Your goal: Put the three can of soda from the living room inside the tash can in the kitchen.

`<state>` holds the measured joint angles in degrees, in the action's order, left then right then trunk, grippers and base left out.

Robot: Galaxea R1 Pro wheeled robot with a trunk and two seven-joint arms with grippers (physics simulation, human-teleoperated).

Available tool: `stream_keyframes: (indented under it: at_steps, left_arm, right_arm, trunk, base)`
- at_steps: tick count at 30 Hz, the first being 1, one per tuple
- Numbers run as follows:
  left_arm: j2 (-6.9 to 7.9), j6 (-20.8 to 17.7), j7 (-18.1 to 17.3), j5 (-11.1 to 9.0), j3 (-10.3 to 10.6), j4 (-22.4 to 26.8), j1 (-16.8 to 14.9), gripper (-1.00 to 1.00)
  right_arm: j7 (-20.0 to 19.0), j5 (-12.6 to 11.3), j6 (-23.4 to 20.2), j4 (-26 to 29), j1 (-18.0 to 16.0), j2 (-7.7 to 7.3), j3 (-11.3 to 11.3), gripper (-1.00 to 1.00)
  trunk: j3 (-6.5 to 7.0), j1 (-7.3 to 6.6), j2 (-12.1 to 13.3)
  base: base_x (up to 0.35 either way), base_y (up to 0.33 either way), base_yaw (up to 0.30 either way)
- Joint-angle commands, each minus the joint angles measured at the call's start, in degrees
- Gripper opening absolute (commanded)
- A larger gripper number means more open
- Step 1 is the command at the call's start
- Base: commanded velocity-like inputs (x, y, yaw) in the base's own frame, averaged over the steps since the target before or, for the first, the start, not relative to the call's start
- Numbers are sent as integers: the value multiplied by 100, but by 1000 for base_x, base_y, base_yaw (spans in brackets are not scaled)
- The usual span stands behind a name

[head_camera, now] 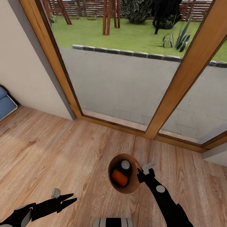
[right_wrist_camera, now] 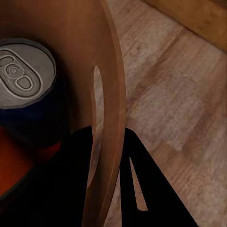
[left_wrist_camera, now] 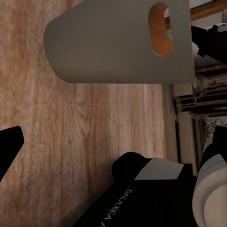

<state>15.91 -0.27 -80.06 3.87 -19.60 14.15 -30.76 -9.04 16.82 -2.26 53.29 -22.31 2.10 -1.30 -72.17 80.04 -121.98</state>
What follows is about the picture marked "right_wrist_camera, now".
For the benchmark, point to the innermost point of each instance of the door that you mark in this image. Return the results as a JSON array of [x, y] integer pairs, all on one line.
[[207, 18]]

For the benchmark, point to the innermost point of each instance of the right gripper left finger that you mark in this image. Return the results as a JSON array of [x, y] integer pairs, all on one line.
[[56, 196]]

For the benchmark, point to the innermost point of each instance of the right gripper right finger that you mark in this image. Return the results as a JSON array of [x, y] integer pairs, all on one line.
[[165, 209]]

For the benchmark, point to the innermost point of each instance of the trash can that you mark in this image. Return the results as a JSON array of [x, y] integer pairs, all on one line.
[[80, 35]]

